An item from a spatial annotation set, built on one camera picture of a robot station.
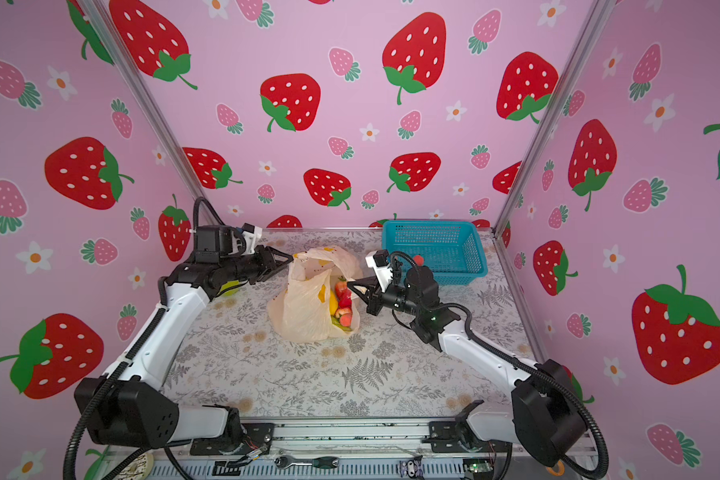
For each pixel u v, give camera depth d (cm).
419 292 57
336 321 88
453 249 115
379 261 64
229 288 67
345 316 89
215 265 58
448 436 73
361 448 73
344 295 97
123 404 40
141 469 68
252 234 73
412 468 68
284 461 70
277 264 70
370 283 67
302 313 81
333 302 96
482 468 70
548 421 41
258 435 74
